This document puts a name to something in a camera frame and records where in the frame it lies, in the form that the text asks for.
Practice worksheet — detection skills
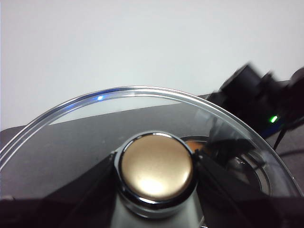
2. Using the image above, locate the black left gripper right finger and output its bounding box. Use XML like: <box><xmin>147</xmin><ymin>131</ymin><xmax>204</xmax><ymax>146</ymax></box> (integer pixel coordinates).
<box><xmin>194</xmin><ymin>153</ymin><xmax>304</xmax><ymax>228</ymax></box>

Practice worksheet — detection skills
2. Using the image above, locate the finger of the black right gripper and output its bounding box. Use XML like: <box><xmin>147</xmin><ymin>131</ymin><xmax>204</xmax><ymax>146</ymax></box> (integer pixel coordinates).
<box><xmin>208</xmin><ymin>122</ymin><xmax>216</xmax><ymax>143</ymax></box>
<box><xmin>213</xmin><ymin>138</ymin><xmax>256</xmax><ymax>153</ymax></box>

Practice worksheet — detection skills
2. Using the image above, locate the glass lid with green knob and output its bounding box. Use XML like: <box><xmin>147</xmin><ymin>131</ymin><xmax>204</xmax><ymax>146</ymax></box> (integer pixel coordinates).
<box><xmin>0</xmin><ymin>85</ymin><xmax>301</xmax><ymax>228</ymax></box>

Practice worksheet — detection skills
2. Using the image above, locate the black device with green light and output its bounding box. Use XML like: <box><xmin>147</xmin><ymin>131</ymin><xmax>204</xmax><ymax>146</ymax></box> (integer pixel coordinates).
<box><xmin>206</xmin><ymin>63</ymin><xmax>304</xmax><ymax>139</ymax></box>

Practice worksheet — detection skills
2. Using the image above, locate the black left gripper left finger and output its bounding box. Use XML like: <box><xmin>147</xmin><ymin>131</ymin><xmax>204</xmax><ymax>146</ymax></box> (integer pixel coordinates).
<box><xmin>0</xmin><ymin>153</ymin><xmax>119</xmax><ymax>228</ymax></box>

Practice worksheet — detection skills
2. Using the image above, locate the thin black cable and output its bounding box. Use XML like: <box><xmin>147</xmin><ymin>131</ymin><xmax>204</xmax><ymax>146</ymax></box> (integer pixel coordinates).
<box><xmin>273</xmin><ymin>118</ymin><xmax>304</xmax><ymax>151</ymax></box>

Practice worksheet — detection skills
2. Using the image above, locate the pale green electric cooking pot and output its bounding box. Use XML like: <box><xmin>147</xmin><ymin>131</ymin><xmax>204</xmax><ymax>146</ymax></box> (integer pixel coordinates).
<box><xmin>180</xmin><ymin>135</ymin><xmax>272</xmax><ymax>198</ymax></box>

